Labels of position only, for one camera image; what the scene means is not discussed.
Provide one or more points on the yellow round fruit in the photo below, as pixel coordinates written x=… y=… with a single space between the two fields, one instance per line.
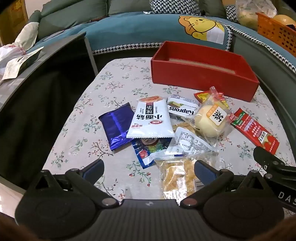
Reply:
x=283 y=19

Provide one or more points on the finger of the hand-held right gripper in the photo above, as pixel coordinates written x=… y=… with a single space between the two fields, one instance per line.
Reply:
x=264 y=156

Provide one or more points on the clear packet with round bun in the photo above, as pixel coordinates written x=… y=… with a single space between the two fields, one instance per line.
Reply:
x=208 y=115

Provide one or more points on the white plastic bag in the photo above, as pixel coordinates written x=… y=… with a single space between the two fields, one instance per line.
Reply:
x=7 y=53

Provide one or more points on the orange plastic basket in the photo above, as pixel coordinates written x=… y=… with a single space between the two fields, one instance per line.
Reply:
x=275 y=32

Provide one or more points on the red green snack packet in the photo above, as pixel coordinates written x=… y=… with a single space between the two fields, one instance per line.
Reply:
x=252 y=129

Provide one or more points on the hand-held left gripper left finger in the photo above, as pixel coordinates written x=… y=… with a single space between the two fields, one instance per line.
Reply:
x=94 y=170

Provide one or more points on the brown houndstooth pillow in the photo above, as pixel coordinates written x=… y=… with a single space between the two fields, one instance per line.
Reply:
x=166 y=5
x=231 y=14

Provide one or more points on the green white wafer packet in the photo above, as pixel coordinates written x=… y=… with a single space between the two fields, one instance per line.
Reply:
x=182 y=107

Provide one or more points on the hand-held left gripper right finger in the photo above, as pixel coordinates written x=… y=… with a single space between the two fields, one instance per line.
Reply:
x=204 y=170

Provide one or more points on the white paper receipt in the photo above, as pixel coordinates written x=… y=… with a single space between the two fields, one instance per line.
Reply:
x=13 y=67

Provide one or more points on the blue snack packet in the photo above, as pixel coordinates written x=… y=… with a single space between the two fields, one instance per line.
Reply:
x=143 y=155

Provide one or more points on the teal sofa cover houndstooth trim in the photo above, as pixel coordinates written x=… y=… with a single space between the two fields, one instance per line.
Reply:
x=266 y=46

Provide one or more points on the wooden cabinet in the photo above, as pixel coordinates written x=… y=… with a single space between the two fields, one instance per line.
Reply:
x=13 y=16

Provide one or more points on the clear packet with white label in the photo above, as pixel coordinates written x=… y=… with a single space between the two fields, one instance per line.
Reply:
x=187 y=139

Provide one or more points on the red cardboard box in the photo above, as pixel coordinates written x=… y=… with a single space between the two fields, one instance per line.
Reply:
x=196 y=78

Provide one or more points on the clear plastic bag with food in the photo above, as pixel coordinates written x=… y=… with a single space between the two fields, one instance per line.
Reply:
x=247 y=14

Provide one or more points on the red yellow snack packet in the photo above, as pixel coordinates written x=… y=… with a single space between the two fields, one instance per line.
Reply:
x=201 y=96

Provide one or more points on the clear packet of yellow crisps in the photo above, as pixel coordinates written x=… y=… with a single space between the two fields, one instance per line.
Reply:
x=175 y=176

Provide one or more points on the purple foil snack packet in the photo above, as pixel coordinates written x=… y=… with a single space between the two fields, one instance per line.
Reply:
x=115 y=125

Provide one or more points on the green sofa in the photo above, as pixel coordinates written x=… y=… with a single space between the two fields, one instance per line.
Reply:
x=69 y=16

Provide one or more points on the light green cloth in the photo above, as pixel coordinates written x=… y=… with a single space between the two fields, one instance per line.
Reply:
x=27 y=34

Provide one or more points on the floral tablecloth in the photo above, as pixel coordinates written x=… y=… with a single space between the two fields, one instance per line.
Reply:
x=111 y=76

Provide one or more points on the white snack packet orange end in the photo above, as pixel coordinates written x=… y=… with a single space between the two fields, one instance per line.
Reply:
x=150 y=118

